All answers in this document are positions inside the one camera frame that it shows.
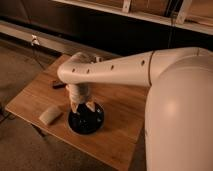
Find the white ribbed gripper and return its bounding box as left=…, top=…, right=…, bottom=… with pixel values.
left=66, top=84, right=95, bottom=113

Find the wooden table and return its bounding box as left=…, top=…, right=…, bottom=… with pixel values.
left=6, top=55, right=148, bottom=171

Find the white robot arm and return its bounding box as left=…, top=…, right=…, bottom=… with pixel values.
left=57, top=47, right=213, bottom=171

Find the white wall plug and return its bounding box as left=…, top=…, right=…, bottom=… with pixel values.
left=31, top=35, right=40, bottom=46

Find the white shelf frame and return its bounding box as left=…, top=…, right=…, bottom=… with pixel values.
left=53, top=0, right=213, bottom=35

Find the black cable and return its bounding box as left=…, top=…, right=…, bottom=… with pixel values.
left=167, top=0, right=181, bottom=51

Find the small black object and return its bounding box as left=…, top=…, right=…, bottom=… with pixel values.
left=52, top=81, right=66, bottom=89

